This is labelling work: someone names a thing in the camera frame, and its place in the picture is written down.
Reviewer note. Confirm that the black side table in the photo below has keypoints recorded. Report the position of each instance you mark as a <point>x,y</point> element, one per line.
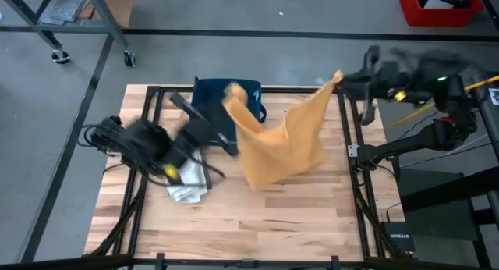
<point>436,192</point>

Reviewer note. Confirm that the navy fabric basket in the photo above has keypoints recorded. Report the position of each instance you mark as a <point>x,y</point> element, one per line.
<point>210,98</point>

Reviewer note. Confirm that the brown cardboard box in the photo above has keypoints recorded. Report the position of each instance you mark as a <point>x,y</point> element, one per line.
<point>121,4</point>

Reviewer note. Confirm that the red plastic bin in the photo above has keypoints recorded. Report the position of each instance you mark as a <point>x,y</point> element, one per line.
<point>413,16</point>

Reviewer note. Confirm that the grey wheeled cart frame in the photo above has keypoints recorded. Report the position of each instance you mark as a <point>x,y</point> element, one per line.
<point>102,12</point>

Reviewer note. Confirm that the orange towel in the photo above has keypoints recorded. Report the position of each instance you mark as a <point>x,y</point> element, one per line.
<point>280,145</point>

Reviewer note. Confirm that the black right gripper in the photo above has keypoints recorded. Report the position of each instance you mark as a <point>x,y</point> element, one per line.
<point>378,82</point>

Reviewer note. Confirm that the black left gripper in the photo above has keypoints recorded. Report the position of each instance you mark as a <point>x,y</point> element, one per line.
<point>195,139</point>

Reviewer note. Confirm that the white towel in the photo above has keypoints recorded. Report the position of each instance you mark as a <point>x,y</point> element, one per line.
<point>187,184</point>

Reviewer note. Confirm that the silver plastic bag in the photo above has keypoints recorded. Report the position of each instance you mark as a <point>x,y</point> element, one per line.
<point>66,6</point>

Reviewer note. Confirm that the black Netgear network switch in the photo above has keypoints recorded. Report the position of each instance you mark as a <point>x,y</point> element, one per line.
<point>399,239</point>

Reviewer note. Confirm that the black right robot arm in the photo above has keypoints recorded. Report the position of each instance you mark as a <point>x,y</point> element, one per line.
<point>440,118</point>

